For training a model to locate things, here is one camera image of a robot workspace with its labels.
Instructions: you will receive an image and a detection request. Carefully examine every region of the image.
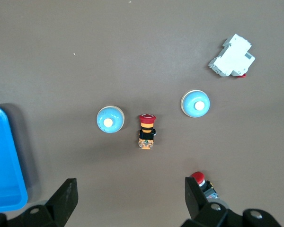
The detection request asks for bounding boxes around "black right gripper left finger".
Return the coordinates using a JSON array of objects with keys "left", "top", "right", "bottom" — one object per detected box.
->
[{"left": 7, "top": 178, "right": 79, "bottom": 227}]

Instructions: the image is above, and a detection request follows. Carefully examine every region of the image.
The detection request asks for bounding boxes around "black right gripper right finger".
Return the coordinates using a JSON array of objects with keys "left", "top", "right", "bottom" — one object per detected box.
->
[{"left": 181, "top": 176, "right": 244, "bottom": 227}]

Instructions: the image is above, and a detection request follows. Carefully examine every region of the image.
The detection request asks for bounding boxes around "blue call bell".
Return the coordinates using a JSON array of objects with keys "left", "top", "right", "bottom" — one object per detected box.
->
[
  {"left": 96, "top": 105, "right": 125, "bottom": 134},
  {"left": 180, "top": 89, "right": 211, "bottom": 118}
]

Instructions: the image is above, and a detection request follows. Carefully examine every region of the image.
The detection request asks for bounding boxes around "blue plastic tray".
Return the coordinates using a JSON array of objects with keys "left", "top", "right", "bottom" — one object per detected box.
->
[{"left": 0, "top": 105, "right": 28, "bottom": 212}]

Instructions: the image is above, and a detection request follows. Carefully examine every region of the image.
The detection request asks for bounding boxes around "orange emergency stop button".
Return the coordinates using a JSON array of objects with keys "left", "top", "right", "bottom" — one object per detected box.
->
[{"left": 136, "top": 113, "right": 157, "bottom": 151}]

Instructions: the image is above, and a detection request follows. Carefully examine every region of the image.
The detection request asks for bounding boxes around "brown table mat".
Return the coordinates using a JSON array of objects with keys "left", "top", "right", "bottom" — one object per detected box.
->
[{"left": 0, "top": 0, "right": 284, "bottom": 227}]

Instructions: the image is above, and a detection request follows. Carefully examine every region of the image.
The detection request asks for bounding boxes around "white circuit breaker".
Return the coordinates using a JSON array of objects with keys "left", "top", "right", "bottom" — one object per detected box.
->
[{"left": 207, "top": 33, "right": 256, "bottom": 79}]

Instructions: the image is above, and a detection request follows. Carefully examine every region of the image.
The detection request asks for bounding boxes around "red push button switch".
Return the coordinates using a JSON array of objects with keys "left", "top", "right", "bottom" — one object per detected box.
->
[{"left": 190, "top": 171, "right": 220, "bottom": 201}]

